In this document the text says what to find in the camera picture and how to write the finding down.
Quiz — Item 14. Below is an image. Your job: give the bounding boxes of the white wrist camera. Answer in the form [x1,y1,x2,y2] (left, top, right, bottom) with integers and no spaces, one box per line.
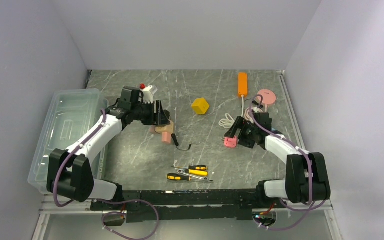
[251,101,265,113]
[139,83,158,104]

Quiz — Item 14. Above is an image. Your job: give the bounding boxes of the middle yellow screwdriver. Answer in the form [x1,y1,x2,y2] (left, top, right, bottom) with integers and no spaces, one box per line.
[177,169,208,177]

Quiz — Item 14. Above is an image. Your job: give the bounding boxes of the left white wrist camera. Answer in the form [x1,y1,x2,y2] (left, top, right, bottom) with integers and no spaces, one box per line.
[139,83,158,104]

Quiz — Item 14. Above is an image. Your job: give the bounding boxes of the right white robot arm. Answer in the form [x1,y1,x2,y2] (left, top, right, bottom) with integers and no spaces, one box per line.
[224,112,331,208]

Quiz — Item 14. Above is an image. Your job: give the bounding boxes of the pink cube socket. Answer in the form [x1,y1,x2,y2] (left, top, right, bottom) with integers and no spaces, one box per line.
[223,136,238,148]

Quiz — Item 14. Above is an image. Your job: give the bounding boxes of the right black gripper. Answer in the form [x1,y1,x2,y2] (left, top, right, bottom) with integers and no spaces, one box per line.
[224,116,259,149]

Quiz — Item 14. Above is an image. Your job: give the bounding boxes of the black adapter with cable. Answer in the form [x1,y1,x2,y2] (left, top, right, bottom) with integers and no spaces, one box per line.
[171,132,193,152]

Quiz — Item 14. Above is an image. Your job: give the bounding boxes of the large black yellow screwdriver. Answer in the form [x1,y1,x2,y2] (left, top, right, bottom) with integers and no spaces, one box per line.
[166,173,213,183]

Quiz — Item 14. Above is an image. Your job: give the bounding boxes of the pink power cable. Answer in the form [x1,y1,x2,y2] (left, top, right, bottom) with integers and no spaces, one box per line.
[243,105,262,125]

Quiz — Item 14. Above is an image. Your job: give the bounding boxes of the orange power strip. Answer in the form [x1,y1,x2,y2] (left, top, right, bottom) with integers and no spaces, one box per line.
[237,72,248,98]

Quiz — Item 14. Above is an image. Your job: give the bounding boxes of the small yellow black screwdriver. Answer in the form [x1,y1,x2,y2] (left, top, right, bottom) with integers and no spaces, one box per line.
[173,165,208,171]

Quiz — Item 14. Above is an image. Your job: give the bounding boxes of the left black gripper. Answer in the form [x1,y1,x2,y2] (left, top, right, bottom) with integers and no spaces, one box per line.
[131,100,170,126]

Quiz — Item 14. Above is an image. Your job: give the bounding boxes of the clear plastic storage bin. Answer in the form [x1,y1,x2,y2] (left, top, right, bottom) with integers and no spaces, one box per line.
[27,88,108,195]

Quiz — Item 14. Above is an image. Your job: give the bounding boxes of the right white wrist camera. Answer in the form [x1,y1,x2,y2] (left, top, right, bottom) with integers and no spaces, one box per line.
[251,101,265,113]

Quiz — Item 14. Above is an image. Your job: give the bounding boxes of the white power cable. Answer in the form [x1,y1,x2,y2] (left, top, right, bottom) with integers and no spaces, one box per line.
[218,96,246,130]

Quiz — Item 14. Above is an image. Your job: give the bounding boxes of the yellow cube socket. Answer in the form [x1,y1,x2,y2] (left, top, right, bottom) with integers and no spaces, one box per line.
[191,97,210,115]

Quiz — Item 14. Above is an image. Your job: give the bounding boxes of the round pink power socket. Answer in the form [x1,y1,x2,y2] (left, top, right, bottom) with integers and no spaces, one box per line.
[255,89,277,107]

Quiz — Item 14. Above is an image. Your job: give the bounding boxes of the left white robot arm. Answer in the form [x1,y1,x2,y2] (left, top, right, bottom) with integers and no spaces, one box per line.
[46,85,171,210]

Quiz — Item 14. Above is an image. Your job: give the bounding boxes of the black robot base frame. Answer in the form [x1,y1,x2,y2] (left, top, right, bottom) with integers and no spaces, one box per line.
[90,182,283,223]

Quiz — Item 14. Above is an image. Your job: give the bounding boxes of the beige wooden cube socket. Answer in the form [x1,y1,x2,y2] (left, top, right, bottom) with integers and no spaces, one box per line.
[155,120,175,135]

